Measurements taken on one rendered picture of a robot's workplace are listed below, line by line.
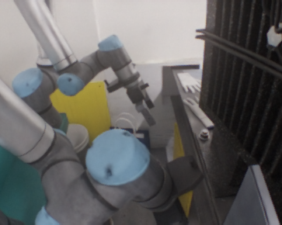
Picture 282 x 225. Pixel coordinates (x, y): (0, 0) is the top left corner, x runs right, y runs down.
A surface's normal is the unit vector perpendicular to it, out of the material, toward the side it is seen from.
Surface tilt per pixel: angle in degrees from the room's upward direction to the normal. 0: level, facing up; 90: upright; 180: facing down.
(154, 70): 90
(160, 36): 90
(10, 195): 0
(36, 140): 82
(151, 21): 90
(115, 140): 25
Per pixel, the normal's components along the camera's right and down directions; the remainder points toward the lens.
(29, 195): -0.07, -0.81
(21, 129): 0.78, 0.19
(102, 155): -0.41, -0.59
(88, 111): 0.01, 0.54
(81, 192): -0.26, -0.44
